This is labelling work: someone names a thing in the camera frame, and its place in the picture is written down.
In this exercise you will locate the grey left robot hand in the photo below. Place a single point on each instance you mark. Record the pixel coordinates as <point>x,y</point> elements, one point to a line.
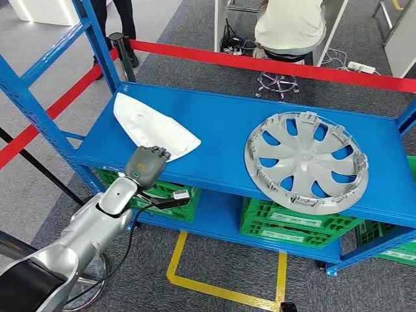
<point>146,166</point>

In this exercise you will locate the white plastic body panel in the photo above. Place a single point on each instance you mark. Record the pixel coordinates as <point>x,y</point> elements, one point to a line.
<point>146,125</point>

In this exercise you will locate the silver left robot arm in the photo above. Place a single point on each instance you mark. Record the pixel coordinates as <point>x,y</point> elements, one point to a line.
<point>87,224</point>

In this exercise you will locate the blue metal shelf rack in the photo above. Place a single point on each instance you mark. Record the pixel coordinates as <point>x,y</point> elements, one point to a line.
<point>220,129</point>

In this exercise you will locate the red barrier belt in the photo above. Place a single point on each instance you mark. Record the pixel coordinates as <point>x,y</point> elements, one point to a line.
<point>58,105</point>
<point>260,64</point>

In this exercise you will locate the black curved tube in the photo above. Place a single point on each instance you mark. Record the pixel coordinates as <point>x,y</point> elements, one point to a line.
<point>38,166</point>

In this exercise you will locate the person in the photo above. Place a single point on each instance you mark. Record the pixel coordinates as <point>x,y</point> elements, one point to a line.
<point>124,17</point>
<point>289,21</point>

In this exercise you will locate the power strip with black plugs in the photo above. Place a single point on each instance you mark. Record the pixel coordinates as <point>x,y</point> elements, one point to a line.
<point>232,45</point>

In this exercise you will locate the black stool chrome base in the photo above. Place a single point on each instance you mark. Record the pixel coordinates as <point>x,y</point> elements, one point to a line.
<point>278,82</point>

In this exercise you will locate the white glossy platform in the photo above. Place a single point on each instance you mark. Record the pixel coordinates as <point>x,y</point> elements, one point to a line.
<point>42,10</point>

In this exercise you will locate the grey plastic wheel cover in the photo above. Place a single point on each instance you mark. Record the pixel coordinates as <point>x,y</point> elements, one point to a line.
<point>305,166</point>

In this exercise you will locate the white power strip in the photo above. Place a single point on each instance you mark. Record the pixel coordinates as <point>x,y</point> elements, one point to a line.
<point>361,67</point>

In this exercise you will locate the white board panel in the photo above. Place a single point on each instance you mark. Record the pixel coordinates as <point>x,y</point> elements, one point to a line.
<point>402,43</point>

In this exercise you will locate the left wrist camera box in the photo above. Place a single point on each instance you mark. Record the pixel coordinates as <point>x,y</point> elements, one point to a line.
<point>180,194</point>

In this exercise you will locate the black stanchion post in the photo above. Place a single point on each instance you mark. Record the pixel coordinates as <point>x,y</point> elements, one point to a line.
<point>123,56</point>

